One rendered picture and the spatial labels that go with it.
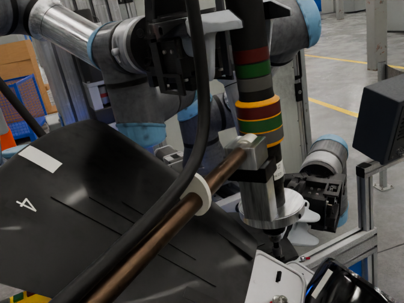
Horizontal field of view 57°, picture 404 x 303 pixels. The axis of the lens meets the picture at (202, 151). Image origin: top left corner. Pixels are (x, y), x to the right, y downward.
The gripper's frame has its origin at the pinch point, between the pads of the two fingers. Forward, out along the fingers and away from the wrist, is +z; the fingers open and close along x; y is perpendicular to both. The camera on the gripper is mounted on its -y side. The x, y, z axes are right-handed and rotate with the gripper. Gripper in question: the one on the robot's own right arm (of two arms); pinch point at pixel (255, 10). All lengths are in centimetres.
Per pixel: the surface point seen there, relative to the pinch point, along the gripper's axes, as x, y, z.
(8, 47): -106, -3, -798
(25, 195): 21.4, 9.6, -4.6
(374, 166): -60, 46, -26
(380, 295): 0.1, 24.2, 10.8
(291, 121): -167, 84, -155
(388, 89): -66, 26, -26
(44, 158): 18.7, 8.3, -8.1
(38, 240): 22.0, 12.1, -1.7
